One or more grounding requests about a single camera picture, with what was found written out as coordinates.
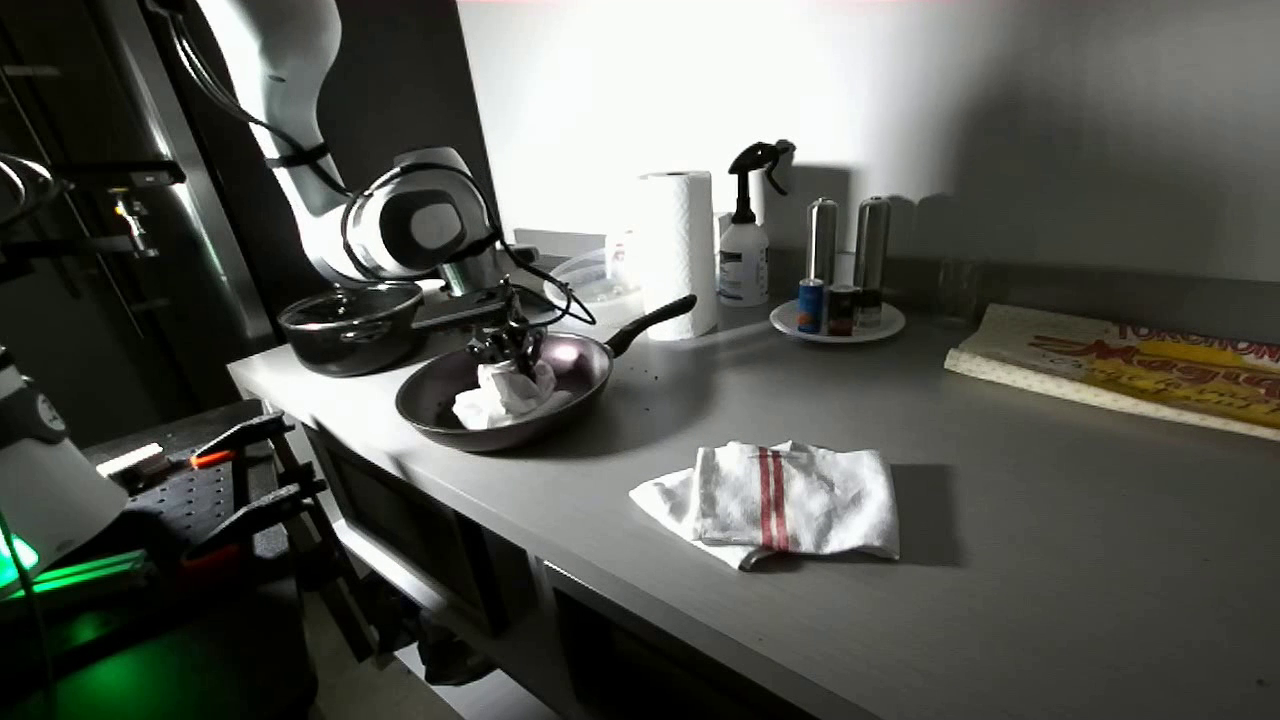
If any small white plate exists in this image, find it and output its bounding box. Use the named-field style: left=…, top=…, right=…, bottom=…
left=764, top=291, right=911, bottom=352

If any small blue can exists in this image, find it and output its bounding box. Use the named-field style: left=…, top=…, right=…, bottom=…
left=790, top=274, right=832, bottom=336

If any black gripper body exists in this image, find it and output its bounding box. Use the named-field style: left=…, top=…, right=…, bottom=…
left=452, top=272, right=553, bottom=358

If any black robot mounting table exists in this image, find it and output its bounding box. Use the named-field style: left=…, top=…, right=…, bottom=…
left=0, top=396, right=403, bottom=720

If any black cooking pot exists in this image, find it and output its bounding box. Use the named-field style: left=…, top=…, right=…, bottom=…
left=272, top=274, right=436, bottom=379

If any clear plastic container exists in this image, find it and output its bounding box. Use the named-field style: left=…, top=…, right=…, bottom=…
left=512, top=224, right=642, bottom=303

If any small dark can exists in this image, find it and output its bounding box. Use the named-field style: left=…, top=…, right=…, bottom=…
left=825, top=280, right=862, bottom=339

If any glass lid black knob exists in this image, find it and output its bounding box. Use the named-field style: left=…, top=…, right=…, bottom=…
left=275, top=272, right=433, bottom=339

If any black clamp orange handle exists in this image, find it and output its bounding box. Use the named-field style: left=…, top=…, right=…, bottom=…
left=132, top=408, right=339, bottom=564

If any dark frying pan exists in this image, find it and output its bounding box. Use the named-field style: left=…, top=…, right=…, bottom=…
left=392, top=288, right=704, bottom=460

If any white paper towel roll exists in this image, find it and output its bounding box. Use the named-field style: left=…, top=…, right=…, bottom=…
left=633, top=162, right=722, bottom=339

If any white towel red stripe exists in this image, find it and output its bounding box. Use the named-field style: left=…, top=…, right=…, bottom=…
left=625, top=437, right=902, bottom=576
left=449, top=352, right=565, bottom=437

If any metal cylinder shaker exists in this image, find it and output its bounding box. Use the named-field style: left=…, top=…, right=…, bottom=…
left=805, top=195, right=842, bottom=288
left=851, top=193, right=894, bottom=294

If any spray bottle black head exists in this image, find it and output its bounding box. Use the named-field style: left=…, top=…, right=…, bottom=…
left=713, top=134, right=800, bottom=319

